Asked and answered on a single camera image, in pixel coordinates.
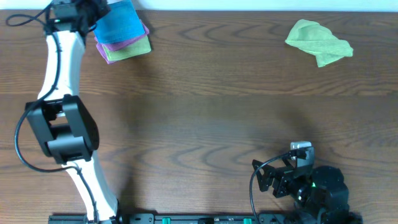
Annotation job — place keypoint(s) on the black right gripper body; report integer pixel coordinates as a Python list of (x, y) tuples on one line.
[(286, 186)]

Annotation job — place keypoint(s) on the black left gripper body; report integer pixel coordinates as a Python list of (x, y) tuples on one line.
[(90, 11)]

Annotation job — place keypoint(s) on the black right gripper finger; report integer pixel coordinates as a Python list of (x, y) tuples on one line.
[(266, 180), (259, 167)]

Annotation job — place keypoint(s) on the blue microfiber cloth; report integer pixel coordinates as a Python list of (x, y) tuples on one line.
[(121, 23)]

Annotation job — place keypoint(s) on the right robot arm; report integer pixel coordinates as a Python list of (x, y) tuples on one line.
[(320, 195)]

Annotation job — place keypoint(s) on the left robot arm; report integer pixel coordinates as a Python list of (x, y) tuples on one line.
[(64, 128)]

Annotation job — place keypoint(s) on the purple folded cloth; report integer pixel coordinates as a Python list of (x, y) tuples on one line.
[(119, 45)]

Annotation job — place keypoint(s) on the green folded cloth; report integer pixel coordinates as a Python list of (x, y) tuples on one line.
[(140, 47)]

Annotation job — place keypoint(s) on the crumpled green cloth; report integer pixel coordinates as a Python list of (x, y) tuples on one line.
[(317, 40)]

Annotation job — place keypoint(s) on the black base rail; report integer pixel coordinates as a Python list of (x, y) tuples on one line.
[(149, 218)]

